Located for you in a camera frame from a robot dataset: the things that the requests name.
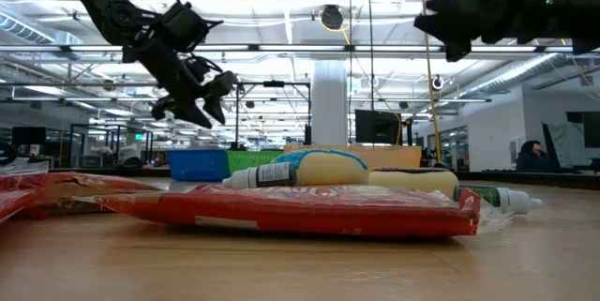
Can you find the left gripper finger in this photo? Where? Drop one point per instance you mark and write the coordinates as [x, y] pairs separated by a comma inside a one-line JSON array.
[[187, 109], [218, 90]]

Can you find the green plastic basket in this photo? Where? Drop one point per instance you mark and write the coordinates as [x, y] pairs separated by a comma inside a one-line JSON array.
[[253, 160]]

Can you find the small dropper bottle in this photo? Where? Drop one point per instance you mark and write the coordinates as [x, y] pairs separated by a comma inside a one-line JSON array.
[[267, 175], [511, 199]]

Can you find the blue iced toy donut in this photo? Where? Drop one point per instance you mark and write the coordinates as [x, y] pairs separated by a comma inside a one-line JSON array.
[[328, 170]]

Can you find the red snack packet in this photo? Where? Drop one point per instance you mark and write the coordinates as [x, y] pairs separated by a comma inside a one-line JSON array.
[[304, 212], [70, 188], [14, 205]]

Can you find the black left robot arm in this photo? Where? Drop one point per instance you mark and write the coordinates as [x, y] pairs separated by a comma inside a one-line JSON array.
[[103, 5]]

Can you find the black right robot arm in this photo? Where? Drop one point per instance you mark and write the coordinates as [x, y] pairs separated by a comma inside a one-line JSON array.
[[583, 10]]

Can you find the blue plastic basket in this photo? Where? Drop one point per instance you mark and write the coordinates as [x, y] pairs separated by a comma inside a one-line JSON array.
[[197, 165]]

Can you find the white column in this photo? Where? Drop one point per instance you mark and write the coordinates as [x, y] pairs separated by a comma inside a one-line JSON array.
[[328, 104]]

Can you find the black monitor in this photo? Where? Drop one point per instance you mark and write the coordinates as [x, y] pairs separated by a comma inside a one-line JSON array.
[[375, 127], [591, 130], [28, 135]]

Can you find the person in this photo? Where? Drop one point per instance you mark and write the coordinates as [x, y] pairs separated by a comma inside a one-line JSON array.
[[532, 158]]

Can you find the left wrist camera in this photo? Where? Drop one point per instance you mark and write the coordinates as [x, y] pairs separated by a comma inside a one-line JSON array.
[[183, 26]]

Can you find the black rig frame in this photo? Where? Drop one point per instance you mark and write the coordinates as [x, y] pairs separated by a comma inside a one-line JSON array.
[[274, 84]]

